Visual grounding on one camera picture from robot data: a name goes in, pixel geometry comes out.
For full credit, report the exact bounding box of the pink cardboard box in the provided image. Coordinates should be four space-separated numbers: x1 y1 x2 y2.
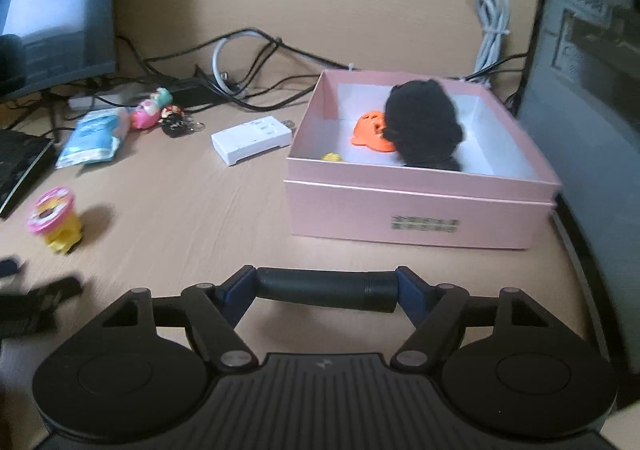
283 70 562 250

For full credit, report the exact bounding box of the wooden desktop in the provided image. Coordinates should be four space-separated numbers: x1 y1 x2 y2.
0 60 616 366

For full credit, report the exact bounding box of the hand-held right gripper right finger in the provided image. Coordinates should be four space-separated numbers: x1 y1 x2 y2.
391 266 563 371

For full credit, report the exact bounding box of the white power strip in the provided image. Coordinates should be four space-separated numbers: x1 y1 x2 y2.
67 83 146 110

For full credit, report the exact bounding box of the white coiled cable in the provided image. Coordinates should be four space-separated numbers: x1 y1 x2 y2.
462 0 512 81

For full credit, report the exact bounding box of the black computer monitor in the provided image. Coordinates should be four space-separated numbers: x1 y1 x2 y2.
0 0 118 104

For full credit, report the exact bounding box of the black power brick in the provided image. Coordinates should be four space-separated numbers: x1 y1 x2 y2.
170 78 226 106

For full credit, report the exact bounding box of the pink pig figurine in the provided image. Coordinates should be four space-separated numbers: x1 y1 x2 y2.
131 88 173 131

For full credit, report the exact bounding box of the black figurine keychain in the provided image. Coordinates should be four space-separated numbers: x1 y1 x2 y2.
160 104 206 138

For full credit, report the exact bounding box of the white socket adapter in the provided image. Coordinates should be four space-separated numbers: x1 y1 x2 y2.
211 115 296 166

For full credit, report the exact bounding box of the grey cable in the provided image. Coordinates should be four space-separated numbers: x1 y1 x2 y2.
212 28 281 98

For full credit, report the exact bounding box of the orange plastic toy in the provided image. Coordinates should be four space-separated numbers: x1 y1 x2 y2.
351 110 398 152

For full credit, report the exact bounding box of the black cable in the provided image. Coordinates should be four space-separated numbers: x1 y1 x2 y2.
117 28 351 111

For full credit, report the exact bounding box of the black cylindrical tube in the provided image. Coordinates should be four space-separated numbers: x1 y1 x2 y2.
255 267 399 313

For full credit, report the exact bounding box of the black plush cat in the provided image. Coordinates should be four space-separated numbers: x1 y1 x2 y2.
381 79 466 172

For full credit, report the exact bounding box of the blue wet wipes packet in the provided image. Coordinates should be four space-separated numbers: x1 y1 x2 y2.
55 106 132 169

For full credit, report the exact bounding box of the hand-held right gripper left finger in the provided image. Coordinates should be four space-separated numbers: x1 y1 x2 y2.
85 265 259 371

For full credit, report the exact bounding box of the pink and yellow donut toy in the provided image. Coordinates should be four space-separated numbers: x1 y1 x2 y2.
27 186 83 256

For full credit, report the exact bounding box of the computer tower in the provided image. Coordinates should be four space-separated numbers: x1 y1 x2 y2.
515 0 640 366

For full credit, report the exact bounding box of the black keyboard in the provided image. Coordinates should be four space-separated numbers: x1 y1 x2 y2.
0 130 56 220

